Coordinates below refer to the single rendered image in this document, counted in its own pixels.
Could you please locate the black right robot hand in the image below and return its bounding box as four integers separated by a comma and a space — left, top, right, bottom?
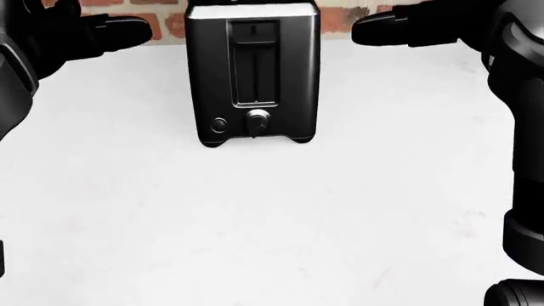
351, 0, 544, 70

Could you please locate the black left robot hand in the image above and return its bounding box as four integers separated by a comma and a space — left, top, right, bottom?
0, 0, 154, 84

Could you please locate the black toaster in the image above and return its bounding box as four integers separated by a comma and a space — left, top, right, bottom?
184, 0, 322, 149

